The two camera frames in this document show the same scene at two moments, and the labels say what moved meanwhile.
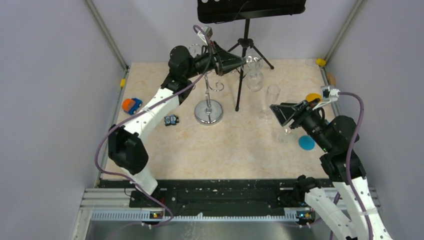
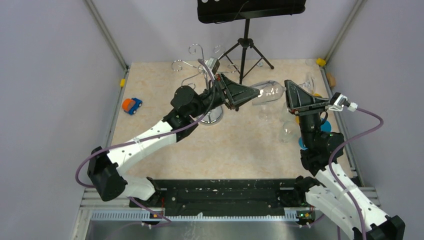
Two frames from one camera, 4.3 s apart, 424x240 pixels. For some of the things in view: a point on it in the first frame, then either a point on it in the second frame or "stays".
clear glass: [255, 79] → [270, 91]
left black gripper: [225, 61] → [235, 93]
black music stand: [210, 11] stays
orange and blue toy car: [130, 105] stays
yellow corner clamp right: [320, 62] stays
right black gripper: [285, 111] → [297, 98]
